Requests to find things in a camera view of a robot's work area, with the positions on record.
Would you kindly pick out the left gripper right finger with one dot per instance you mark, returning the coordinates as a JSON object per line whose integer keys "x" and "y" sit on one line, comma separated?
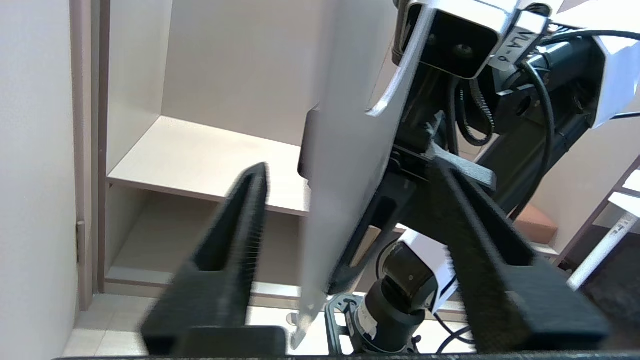
{"x": 500, "y": 290}

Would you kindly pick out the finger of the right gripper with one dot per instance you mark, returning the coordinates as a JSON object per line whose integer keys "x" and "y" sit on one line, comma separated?
{"x": 385, "y": 215}

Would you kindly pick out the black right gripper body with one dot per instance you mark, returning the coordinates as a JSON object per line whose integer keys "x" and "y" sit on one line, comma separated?
{"x": 415, "y": 165}

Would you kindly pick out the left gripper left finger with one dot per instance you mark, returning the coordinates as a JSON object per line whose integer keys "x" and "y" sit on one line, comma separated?
{"x": 220, "y": 290}

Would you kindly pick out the white and blue door hanger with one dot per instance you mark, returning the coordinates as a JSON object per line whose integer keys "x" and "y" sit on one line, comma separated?
{"x": 350, "y": 150}

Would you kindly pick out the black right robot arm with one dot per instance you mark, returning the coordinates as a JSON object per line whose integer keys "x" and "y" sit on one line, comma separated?
{"x": 395, "y": 315}

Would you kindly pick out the brown seat cushion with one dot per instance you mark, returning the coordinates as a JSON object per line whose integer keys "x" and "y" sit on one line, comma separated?
{"x": 537, "y": 227}

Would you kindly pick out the white pole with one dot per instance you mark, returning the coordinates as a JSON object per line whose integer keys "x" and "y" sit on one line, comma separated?
{"x": 600, "y": 250}

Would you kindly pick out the beige closet shelf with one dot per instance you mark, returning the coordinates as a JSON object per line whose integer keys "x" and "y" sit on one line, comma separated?
{"x": 200, "y": 165}

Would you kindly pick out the white printed torso panel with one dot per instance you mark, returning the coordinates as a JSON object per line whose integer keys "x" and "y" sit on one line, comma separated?
{"x": 620, "y": 65}

